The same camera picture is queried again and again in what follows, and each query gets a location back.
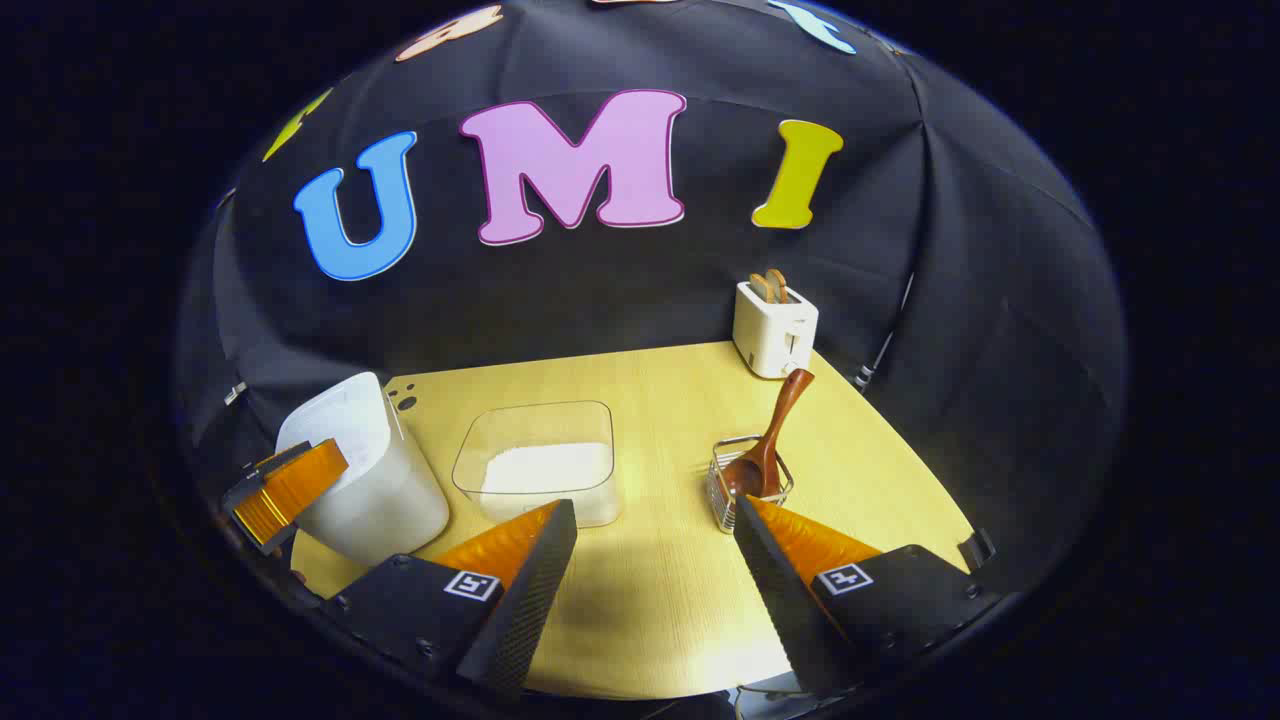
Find white toaster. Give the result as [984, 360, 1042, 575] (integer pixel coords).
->
[732, 280, 820, 380]

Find metal wire chopstick holder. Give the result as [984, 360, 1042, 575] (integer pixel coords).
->
[707, 436, 796, 534]

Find white rice cooker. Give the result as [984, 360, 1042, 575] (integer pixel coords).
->
[275, 372, 451, 569]

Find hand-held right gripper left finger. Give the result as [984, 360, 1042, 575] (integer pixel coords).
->
[322, 498, 579, 701]

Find white rice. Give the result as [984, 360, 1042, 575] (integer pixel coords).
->
[480, 442, 613, 498]

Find thin cable with clip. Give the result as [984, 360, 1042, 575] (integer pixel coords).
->
[853, 270, 916, 391]

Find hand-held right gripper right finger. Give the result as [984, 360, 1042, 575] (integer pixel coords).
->
[733, 493, 1001, 698]

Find clear plastic container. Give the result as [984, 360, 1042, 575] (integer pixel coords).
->
[452, 400, 623, 529]

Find black backdrop cloth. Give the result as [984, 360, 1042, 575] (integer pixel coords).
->
[175, 0, 1131, 601]

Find brown wooden spoon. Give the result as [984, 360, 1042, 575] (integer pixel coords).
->
[722, 368, 816, 501]

